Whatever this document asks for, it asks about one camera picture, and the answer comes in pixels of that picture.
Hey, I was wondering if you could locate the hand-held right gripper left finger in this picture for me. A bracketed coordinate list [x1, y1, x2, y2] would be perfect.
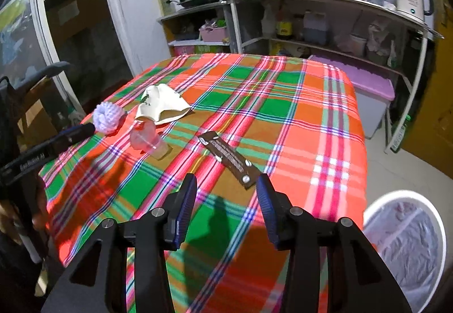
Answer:
[40, 173, 198, 313]

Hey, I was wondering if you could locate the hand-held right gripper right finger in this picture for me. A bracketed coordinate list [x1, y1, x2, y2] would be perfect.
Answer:
[255, 173, 413, 313]

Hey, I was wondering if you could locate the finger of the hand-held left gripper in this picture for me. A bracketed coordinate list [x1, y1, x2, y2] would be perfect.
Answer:
[44, 123, 97, 158]

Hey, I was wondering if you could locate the small foam fruit net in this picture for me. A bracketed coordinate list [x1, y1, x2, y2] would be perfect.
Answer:
[93, 102, 123, 137]

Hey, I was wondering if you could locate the white round bin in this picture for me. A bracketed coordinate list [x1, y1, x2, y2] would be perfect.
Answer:
[361, 191, 447, 313]

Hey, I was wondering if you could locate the person's left hand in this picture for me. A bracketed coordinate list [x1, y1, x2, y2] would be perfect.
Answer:
[0, 193, 22, 245]

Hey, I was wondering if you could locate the brown wrapper strip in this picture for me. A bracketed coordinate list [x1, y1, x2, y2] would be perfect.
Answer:
[197, 131, 260, 190]

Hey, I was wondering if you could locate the clear plastic cup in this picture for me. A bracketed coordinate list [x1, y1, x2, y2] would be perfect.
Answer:
[130, 121, 168, 161]

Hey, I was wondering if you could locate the cream paper wrapper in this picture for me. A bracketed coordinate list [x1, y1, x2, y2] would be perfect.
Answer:
[135, 84, 192, 125]

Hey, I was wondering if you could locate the plaid tablecloth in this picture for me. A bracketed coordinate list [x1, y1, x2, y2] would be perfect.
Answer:
[38, 52, 369, 313]

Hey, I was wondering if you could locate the white plastic bin liner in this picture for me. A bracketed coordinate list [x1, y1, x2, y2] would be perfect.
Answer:
[364, 201, 439, 313]

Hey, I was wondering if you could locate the green plastic bottle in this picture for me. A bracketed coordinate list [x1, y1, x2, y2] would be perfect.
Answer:
[389, 115, 413, 154]

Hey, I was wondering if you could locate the purple lid storage box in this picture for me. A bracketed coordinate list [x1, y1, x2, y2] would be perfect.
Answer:
[308, 54, 395, 140]

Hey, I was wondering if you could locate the short metal shelf rack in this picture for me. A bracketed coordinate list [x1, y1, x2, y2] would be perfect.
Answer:
[157, 2, 230, 57]

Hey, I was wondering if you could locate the pink plastic basket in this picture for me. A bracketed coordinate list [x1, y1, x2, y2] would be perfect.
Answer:
[199, 23, 228, 43]

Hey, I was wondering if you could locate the yellow label bottle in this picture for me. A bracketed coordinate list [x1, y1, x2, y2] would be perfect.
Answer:
[276, 7, 294, 40]

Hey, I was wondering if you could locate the long metal shelf rack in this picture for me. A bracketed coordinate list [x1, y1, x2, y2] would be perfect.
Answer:
[216, 0, 445, 154]

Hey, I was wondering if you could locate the dark liquid plastic jug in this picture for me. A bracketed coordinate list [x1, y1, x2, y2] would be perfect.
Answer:
[304, 10, 330, 45]

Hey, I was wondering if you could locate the translucent white bottle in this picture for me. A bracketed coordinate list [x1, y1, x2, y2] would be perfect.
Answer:
[262, 5, 277, 38]

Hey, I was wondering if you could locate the yellow wooden door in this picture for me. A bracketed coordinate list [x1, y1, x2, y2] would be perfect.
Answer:
[400, 0, 453, 172]

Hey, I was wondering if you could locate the grey curved handle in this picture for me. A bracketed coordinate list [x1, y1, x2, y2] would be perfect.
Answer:
[26, 61, 71, 87]

